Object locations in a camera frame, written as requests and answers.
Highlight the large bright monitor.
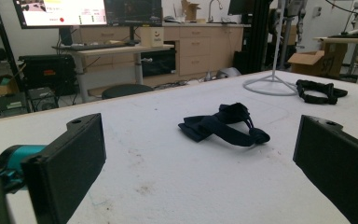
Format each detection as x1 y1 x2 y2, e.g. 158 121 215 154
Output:
12 0 108 30

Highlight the dark monitor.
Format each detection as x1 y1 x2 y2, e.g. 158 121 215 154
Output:
103 0 163 27

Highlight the black round stool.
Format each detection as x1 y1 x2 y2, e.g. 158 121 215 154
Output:
101 83 154 101

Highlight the light wooden desk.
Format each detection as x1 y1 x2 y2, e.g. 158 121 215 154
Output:
51 43 175 104

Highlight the black strap harness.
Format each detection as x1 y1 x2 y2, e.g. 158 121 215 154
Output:
296 78 349 105

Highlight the cardboard box on counter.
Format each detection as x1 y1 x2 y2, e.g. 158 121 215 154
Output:
181 0 201 22

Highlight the metal faucet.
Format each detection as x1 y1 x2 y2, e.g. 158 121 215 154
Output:
207 0 224 23

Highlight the black frame strut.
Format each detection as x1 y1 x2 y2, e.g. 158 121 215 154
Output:
0 0 24 91

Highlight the small beige box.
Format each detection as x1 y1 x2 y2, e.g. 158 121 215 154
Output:
140 27 165 49

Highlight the black computer tower green label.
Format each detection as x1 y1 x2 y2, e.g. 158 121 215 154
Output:
0 91 29 119

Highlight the black metal column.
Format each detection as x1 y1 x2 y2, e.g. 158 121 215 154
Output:
245 0 273 75

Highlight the white wire rack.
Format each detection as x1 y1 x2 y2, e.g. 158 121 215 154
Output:
242 0 299 97

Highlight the grey rounded device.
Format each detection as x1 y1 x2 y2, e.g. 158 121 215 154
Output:
215 66 241 79

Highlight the black equipment case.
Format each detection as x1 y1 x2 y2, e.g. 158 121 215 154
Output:
18 54 77 96

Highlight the white foam mat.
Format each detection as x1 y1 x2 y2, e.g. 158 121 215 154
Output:
0 69 358 224

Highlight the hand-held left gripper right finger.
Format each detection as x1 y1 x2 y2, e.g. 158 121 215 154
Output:
293 115 358 224

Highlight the large cardboard box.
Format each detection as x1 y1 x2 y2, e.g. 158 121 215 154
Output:
287 41 349 78

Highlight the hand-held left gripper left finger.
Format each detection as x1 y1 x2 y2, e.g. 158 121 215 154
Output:
21 113 107 224

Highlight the wooden cabinet with drawers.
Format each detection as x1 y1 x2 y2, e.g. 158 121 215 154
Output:
74 21 245 88

